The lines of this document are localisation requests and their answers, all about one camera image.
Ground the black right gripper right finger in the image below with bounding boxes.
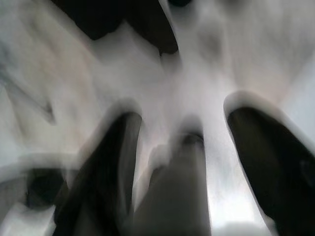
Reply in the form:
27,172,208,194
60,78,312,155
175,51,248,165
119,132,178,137
228,107,315,236

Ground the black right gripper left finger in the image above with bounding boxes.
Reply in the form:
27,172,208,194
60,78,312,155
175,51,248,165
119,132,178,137
54,108,141,236

